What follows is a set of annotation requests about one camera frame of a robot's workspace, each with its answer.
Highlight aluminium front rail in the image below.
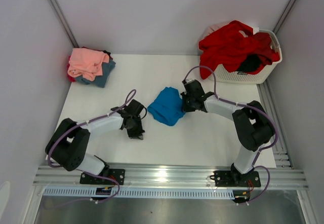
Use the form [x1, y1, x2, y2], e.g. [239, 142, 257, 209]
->
[33, 163, 308, 190]

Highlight aluminium corner post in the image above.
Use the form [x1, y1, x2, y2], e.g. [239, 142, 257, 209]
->
[272, 0, 298, 34]
[47, 0, 79, 48]

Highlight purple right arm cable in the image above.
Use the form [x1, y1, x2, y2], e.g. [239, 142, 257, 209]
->
[182, 65, 280, 206]

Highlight white slotted cable duct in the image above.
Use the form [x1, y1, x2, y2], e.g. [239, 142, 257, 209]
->
[44, 186, 234, 200]

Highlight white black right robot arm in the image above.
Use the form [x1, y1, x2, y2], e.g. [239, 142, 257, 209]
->
[181, 80, 276, 185]

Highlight grey blue folded t shirt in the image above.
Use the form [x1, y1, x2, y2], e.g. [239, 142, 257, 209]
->
[75, 59, 116, 88]

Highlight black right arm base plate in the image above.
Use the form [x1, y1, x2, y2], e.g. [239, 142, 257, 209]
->
[209, 170, 261, 188]

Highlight black garment in basket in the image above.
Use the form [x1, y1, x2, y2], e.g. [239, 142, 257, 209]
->
[236, 54, 262, 73]

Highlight pale pink garment in basket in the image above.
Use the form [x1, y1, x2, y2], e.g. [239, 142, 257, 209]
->
[202, 21, 230, 39]

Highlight white perforated laundry basket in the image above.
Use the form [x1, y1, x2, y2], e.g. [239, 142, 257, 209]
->
[215, 29, 282, 84]

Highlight aluminium corner post right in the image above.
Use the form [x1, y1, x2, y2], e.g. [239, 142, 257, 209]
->
[272, 0, 298, 34]

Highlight dark red folded t shirt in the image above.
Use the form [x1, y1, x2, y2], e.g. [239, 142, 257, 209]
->
[66, 47, 112, 84]

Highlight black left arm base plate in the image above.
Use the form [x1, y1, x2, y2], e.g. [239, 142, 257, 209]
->
[79, 168, 126, 185]

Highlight aluminium corner post left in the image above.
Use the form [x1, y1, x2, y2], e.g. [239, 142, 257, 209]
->
[47, 0, 79, 48]

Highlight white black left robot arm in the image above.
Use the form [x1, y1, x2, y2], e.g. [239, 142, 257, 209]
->
[45, 99, 147, 184]

